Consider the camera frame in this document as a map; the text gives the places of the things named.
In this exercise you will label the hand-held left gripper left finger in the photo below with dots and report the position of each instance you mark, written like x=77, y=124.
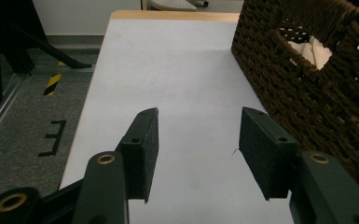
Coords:
x=138, y=155

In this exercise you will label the yellow black striped tape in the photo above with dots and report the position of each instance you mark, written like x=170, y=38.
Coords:
x=52, y=82

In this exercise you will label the black metal stand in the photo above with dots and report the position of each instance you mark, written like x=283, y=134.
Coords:
x=9, y=46

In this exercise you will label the white cloth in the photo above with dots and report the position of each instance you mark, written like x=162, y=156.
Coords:
x=311, y=51

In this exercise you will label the black tape floor mark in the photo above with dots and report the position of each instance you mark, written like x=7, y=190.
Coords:
x=53, y=137

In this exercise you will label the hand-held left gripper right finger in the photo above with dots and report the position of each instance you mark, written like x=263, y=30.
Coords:
x=272, y=155

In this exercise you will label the white chair base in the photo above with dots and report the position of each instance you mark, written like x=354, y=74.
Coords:
x=174, y=4

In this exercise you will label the brown woven basket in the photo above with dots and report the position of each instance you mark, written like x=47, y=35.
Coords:
x=317, y=93

